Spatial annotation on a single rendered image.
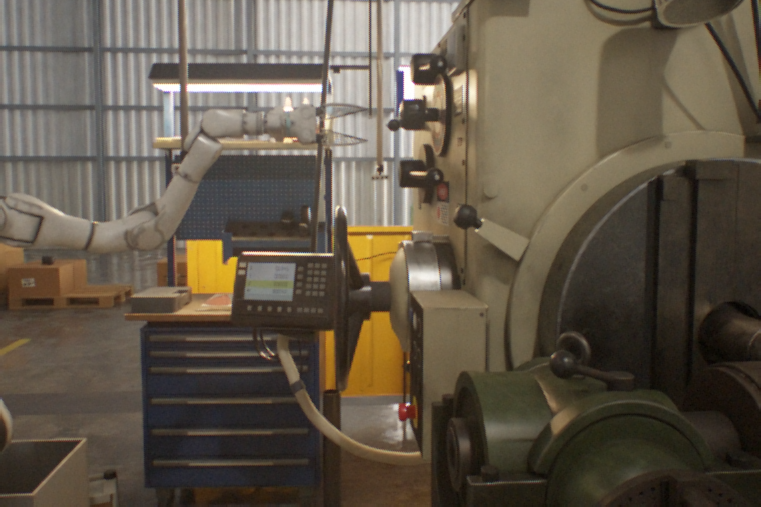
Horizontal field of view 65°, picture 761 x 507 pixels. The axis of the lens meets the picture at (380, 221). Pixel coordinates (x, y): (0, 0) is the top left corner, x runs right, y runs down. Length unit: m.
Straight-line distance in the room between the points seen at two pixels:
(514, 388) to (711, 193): 0.50
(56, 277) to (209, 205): 5.21
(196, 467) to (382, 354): 1.47
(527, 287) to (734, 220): 0.33
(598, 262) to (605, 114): 0.27
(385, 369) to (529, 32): 3.14
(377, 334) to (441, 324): 2.98
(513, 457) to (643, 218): 0.49
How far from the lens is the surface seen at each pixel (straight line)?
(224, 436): 2.93
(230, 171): 3.19
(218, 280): 3.89
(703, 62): 1.21
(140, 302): 2.86
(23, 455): 2.75
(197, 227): 3.24
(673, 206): 1.03
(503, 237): 1.01
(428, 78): 1.39
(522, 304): 1.05
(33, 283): 8.40
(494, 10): 1.08
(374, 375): 4.00
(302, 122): 1.55
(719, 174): 1.05
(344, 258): 1.08
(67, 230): 1.62
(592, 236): 0.99
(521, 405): 0.70
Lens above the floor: 1.52
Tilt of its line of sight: 4 degrees down
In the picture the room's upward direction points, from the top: straight up
